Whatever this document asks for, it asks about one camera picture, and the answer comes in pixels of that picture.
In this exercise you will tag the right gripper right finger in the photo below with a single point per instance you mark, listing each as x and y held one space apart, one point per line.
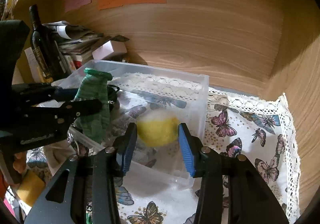
194 153

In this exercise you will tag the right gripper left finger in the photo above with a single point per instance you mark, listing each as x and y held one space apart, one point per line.
125 146

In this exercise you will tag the butterfly print lace cloth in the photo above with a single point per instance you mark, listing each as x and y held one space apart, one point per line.
235 124

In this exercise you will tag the clear plastic storage bin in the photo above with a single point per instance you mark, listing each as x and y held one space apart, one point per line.
142 89

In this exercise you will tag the dark wine bottle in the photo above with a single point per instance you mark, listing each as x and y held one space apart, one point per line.
45 49

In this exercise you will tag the stack of papers and books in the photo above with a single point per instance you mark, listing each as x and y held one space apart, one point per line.
76 42

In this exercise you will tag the small white cardboard box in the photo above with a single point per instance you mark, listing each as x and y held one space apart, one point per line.
108 50

